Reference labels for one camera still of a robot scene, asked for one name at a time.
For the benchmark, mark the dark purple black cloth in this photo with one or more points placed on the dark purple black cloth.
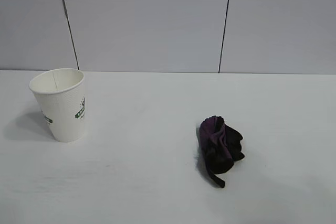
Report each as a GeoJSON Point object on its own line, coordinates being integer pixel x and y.
{"type": "Point", "coordinates": [218, 150]}

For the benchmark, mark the white paper cup green logo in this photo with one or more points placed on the white paper cup green logo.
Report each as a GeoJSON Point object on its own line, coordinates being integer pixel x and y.
{"type": "Point", "coordinates": [63, 113]}

